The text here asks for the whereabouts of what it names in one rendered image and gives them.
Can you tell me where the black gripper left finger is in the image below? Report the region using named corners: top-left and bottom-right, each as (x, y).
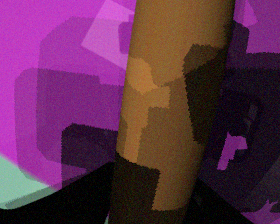
top-left (0, 162), bottom-right (114, 224)

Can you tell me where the brown cylinder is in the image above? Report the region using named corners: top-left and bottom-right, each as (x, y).
top-left (107, 0), bottom-right (235, 224)

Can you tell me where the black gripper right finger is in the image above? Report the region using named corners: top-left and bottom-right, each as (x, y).
top-left (182, 178), bottom-right (255, 224)

